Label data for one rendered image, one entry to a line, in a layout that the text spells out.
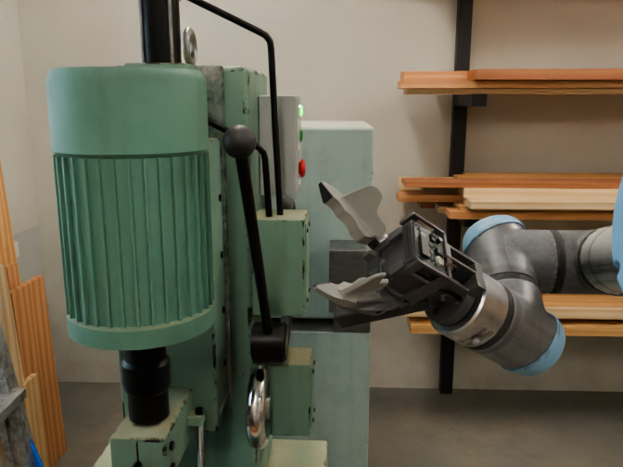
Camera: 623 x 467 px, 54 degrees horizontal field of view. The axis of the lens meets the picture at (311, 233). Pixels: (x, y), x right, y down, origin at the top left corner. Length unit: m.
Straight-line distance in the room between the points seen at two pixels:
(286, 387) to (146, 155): 0.45
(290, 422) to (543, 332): 0.41
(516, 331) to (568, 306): 2.08
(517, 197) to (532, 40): 0.82
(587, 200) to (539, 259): 1.81
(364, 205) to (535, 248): 0.27
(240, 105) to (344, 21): 2.12
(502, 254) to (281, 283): 0.32
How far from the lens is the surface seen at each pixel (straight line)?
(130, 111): 0.66
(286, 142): 0.98
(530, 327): 0.79
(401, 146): 2.99
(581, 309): 2.83
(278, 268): 0.91
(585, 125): 3.19
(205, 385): 0.91
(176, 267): 0.70
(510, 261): 0.84
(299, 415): 0.98
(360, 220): 0.71
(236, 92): 0.90
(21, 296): 2.55
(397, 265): 0.65
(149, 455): 0.81
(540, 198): 2.66
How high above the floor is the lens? 1.47
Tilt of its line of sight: 12 degrees down
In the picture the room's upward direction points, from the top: straight up
